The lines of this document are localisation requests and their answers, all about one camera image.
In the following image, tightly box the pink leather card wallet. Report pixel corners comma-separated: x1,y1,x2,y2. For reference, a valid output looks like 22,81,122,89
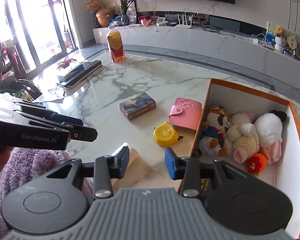
168,97,202,133

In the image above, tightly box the dark grey gift box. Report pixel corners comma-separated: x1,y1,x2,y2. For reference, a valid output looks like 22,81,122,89
200,171,214,198

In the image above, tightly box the copper round vase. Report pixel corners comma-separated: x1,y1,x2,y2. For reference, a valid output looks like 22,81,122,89
96,8,114,27

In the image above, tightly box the teddy bear on stand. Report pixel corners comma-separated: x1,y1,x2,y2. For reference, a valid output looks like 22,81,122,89
274,25,287,53

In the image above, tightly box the red artificial flower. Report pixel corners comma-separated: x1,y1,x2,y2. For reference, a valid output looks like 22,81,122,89
57,58,77,70

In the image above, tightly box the brown dog plush blue suit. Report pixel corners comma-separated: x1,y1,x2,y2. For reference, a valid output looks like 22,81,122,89
193,105,230,158

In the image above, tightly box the cream crochet sheep doll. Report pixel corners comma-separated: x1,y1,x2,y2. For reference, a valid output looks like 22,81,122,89
224,112,260,163

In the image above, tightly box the orange crochet ball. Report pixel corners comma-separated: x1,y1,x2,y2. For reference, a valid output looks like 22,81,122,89
246,153,267,177

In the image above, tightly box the white marble tv console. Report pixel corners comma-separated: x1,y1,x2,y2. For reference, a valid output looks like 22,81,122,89
92,24,300,86

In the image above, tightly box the purple fuzzy sleeve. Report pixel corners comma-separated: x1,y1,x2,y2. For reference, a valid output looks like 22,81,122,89
0,148,93,239

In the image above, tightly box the amber liquid plastic bottle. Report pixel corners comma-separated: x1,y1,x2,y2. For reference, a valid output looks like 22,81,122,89
107,25,126,62

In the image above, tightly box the illustrated card box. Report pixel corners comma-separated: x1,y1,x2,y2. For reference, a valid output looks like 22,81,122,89
119,92,156,121

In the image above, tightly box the white wifi router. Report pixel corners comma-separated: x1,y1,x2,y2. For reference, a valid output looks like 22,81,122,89
174,14,193,29

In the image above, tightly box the orange cardboard box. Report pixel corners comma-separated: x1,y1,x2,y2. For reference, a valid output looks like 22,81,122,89
165,79,300,239

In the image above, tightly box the yellow tape measure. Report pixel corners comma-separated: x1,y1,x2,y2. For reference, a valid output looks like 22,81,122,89
153,122,183,147

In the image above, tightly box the green potted plant left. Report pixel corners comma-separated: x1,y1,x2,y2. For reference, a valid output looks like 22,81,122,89
120,0,135,26

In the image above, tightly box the white plush pink striped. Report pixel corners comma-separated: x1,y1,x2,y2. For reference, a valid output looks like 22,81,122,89
254,110,287,165

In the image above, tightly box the black keyboard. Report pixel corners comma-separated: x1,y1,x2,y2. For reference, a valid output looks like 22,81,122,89
59,60,102,88

